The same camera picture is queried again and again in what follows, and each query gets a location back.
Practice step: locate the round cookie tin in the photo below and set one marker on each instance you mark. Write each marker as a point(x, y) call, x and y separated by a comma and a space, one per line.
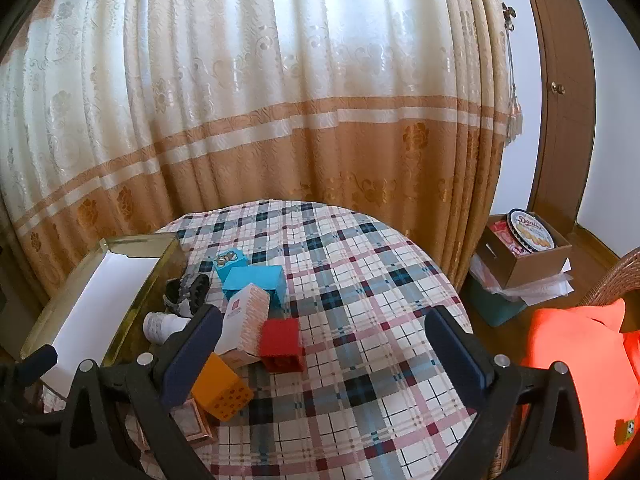
point(532, 230)

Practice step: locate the black toy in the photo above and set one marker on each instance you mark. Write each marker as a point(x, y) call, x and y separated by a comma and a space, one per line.
point(192, 287)

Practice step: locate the teal bear print block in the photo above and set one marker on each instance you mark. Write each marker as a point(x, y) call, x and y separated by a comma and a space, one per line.
point(231, 260)

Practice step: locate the red snack packet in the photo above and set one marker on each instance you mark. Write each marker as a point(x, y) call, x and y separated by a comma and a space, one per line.
point(505, 235)

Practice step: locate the orange cloth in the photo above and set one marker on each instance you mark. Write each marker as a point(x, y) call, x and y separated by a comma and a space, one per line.
point(590, 350)

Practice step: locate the orange building block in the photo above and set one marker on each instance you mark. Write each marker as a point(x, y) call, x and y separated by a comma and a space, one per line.
point(220, 385)

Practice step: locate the green storage bin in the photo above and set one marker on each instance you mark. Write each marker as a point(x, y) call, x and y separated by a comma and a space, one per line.
point(492, 307)

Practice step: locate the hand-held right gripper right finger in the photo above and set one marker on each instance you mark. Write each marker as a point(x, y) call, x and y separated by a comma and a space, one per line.
point(460, 355)

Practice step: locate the white and pink carton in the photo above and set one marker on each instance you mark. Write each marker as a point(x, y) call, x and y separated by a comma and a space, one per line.
point(240, 320)

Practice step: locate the white crumpled plastic sheet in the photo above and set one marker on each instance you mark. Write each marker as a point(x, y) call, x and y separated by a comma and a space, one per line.
point(545, 287)

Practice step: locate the brown wooden door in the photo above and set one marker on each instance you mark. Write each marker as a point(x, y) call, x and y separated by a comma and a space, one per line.
point(560, 35)

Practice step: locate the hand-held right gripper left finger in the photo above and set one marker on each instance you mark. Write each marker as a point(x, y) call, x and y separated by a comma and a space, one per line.
point(195, 350)

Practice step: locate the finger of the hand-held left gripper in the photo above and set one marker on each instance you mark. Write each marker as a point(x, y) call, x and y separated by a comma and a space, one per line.
point(42, 357)

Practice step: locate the curtain tieback tassel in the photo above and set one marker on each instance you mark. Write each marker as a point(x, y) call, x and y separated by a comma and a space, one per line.
point(514, 110)

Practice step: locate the cream and orange floral curtain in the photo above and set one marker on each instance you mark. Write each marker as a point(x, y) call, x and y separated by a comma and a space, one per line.
point(300, 85)

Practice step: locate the brass door knob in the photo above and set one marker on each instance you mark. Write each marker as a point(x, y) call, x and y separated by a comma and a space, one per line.
point(557, 88)

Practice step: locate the wicker chair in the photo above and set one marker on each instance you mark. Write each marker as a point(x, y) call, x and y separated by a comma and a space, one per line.
point(615, 280)

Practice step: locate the plaid tablecloth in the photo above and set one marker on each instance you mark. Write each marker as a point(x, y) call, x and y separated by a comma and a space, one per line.
point(360, 310)

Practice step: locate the brown cardboard box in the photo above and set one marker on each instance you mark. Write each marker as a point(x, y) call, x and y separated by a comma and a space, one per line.
point(530, 265)

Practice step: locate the gold rectangular box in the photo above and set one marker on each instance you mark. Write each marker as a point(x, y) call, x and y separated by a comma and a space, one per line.
point(100, 300)

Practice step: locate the large teal building block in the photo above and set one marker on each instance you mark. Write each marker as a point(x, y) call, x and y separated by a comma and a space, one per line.
point(255, 280)

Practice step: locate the white plastic bottle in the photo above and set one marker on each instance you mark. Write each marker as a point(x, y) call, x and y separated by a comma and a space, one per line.
point(160, 327)

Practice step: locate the red building block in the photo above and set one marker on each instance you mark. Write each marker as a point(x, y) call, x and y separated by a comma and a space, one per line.
point(280, 340)

